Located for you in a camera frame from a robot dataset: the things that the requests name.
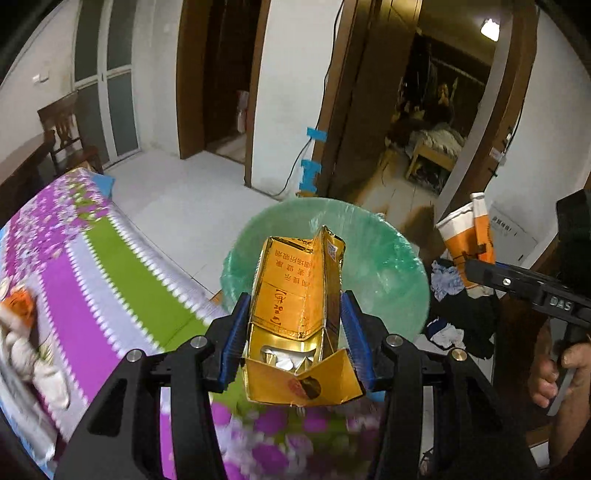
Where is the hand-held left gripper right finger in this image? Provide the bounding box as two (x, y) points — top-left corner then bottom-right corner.
(339, 290), (539, 480)

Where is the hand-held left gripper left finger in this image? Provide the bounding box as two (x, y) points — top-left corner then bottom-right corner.
(54, 292), (252, 480)

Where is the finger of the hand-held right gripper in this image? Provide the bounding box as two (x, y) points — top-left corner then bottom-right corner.
(464, 259), (546, 304)

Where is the green lined trash bin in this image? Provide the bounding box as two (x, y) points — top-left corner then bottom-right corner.
(221, 196), (432, 365)

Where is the orange and white paper cup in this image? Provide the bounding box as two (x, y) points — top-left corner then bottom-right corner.
(435, 193), (497, 291)

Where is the yellow cigarette carton box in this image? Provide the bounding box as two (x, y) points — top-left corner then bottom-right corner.
(242, 225), (365, 409)

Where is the person's right forearm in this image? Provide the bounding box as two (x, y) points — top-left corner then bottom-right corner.
(551, 392), (591, 480)

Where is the person's right hand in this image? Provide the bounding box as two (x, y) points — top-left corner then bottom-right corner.
(529, 342), (591, 409)

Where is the pile of clothes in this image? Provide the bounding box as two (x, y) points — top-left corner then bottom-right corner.
(427, 258), (499, 361)

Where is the floral striped tablecloth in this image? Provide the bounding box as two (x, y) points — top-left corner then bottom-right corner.
(0, 167), (384, 480)

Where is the wooden bed with bedding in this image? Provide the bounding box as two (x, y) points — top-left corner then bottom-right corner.
(406, 124), (467, 183)

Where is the orange wrapper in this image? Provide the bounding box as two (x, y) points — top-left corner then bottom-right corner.
(0, 286), (38, 324)

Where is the white plastic bag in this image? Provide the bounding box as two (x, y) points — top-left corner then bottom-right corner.
(236, 90), (250, 134)

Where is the wooden chair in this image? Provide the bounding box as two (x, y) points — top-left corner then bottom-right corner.
(37, 90), (105, 174)

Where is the frosted glass door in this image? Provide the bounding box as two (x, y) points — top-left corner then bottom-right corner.
(74, 0), (139, 169)

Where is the white wall sign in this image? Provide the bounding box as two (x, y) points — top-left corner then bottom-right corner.
(489, 203), (539, 264)

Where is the black wall cable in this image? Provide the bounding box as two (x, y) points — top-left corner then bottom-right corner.
(496, 92), (527, 176)

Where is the brown wooden door frame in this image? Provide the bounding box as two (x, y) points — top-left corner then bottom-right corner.
(314, 0), (539, 222)

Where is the dark wooden door frame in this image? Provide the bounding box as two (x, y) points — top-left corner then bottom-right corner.
(178, 0), (271, 188)

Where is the dark wooden furniture frame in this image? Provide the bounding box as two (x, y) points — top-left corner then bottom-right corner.
(0, 131), (56, 222)

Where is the thin wall cable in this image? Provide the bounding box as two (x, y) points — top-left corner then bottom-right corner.
(252, 0), (345, 199)

